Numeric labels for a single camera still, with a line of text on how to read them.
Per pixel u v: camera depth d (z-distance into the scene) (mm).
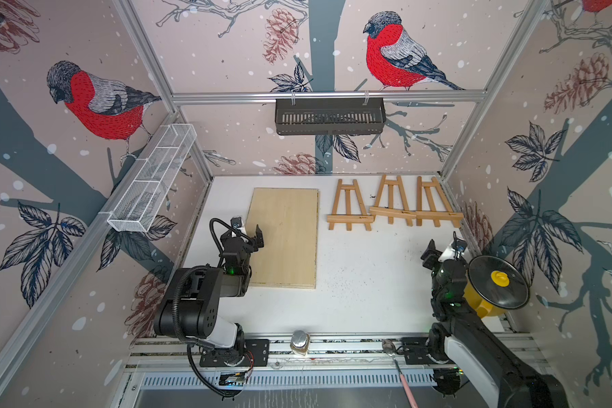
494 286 769
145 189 749
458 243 699
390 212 1039
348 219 1068
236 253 685
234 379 701
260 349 744
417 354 729
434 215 1009
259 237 854
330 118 1045
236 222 782
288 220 1031
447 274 661
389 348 759
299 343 658
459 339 583
